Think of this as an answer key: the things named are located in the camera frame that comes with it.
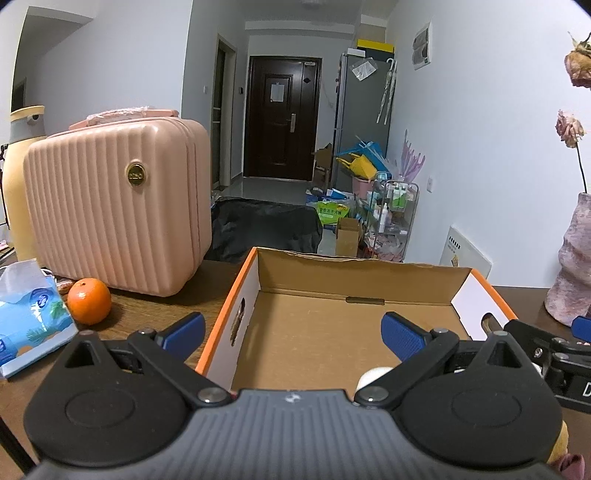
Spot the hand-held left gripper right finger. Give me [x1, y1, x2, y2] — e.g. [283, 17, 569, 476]
[353, 311, 525, 409]

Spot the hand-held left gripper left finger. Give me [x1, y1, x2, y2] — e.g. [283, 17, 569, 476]
[65, 313, 232, 409]

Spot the white soft ball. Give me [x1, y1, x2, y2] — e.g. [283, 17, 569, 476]
[357, 367, 393, 393]

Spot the yellow and pink plush toy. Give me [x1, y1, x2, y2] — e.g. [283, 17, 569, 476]
[545, 418, 587, 480]

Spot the orange rimmed cardboard box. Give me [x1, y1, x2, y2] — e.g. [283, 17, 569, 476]
[195, 247, 520, 402]

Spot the pink textured vase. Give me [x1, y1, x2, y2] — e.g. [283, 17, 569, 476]
[544, 191, 591, 326]

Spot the orange fruit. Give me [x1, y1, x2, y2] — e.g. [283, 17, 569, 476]
[67, 278, 112, 326]

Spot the white leaning board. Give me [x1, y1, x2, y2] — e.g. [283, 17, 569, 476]
[442, 224, 492, 280]

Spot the small open cardboard box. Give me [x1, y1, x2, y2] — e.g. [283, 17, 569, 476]
[335, 217, 363, 257]

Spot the dark cloth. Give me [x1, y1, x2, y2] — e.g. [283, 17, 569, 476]
[204, 197, 323, 264]

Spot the pink ribbed suitcase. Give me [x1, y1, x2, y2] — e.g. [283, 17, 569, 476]
[23, 116, 213, 297]

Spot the green printed bag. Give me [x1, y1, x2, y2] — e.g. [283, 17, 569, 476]
[316, 202, 350, 227]

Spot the pink bucket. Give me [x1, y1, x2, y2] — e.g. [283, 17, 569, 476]
[352, 174, 377, 200]

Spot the blue tissue pack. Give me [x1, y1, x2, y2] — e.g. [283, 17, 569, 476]
[0, 259, 79, 380]

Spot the yellow bag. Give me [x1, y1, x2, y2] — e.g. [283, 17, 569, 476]
[337, 154, 376, 178]

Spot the brown cardboard box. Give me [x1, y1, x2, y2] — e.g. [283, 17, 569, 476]
[314, 144, 334, 185]

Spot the small dried rose with stem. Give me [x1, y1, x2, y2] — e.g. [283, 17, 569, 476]
[555, 110, 589, 195]

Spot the dark brown door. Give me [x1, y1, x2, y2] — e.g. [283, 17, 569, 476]
[244, 55, 322, 182]

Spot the large yellow bottle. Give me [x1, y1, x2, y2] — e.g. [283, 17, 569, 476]
[2, 105, 47, 268]

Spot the pink cloth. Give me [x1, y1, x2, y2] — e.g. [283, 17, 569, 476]
[69, 106, 180, 130]

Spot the grey refrigerator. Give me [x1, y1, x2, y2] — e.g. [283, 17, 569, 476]
[331, 52, 397, 192]

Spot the white folded umbrella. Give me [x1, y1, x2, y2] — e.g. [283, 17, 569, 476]
[376, 58, 398, 125]

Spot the large dried rose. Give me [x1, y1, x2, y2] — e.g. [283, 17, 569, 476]
[564, 32, 591, 88]

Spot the clear plastic bag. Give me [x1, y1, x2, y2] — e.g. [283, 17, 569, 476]
[350, 60, 378, 81]

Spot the yellow and black box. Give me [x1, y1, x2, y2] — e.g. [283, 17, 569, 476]
[357, 39, 397, 61]

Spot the wire storage trolley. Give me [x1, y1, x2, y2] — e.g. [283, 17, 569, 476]
[367, 172, 420, 263]

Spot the purple wall decoration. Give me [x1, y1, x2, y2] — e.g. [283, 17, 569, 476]
[398, 130, 426, 185]

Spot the white wall panel box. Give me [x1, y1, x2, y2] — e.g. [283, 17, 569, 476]
[411, 22, 432, 71]

